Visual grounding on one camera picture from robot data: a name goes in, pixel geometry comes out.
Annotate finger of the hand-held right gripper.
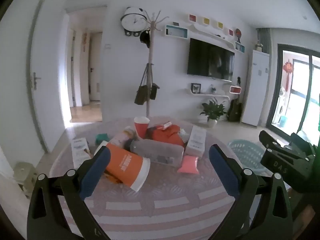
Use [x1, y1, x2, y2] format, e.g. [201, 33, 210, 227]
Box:
[258, 129, 294, 154]

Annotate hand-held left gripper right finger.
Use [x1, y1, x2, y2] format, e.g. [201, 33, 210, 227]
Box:
[209, 144, 294, 240]

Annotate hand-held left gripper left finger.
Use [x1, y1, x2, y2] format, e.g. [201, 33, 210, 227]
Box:
[26, 145, 112, 240]

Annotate white carton box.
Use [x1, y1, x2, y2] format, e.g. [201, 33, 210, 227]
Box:
[185, 126, 207, 156]
[71, 137, 91, 170]

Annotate orange and white cup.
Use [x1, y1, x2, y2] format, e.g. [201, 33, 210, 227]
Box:
[105, 142, 151, 192]

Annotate green small packet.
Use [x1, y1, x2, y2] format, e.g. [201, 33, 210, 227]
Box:
[95, 133, 111, 145]

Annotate pink packet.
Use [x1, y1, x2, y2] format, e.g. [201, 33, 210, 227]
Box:
[177, 155, 200, 174]

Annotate red paper cup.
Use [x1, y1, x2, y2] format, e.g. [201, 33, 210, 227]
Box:
[134, 116, 150, 140]

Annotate orange plastic bag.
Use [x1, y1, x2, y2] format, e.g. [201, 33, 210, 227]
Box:
[146, 124, 187, 147]

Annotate dark guitar bag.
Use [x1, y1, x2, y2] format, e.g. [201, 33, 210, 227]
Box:
[227, 99, 243, 123]

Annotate white refrigerator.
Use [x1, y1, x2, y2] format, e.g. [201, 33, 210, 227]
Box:
[241, 49, 271, 127]

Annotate green potted plant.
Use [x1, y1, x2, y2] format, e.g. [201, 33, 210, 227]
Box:
[200, 97, 227, 128]

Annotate sliding glass door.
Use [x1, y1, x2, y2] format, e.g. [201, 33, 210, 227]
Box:
[266, 43, 320, 133]

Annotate beige plastic stool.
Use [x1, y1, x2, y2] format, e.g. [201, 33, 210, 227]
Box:
[13, 161, 38, 193]

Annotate curved white low shelf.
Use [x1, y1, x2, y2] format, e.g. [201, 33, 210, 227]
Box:
[185, 89, 229, 101]

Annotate red knot ornament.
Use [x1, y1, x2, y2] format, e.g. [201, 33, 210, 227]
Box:
[283, 60, 294, 91]

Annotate brown handbag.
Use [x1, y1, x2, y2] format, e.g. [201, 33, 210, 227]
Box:
[134, 64, 149, 106]

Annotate black small bag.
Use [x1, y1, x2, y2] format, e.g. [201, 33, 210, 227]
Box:
[149, 82, 160, 100]

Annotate hallway door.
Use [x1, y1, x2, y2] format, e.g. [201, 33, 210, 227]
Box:
[88, 31, 103, 102]

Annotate white room door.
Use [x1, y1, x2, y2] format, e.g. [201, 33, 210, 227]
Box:
[29, 0, 66, 153]

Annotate wooden coat rack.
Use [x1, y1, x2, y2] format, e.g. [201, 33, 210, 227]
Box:
[142, 10, 171, 117]

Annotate black cap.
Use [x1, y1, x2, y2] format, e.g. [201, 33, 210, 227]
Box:
[139, 30, 151, 49]

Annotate wall television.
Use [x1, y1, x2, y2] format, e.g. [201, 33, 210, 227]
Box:
[187, 38, 236, 82]

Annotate long white wall shelf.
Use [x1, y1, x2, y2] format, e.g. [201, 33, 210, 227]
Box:
[187, 24, 237, 52]

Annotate blue-lined white wall shelf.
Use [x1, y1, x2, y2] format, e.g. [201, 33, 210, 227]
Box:
[165, 24, 188, 40]

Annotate panda wall clock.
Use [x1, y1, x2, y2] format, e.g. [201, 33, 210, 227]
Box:
[120, 7, 147, 38]

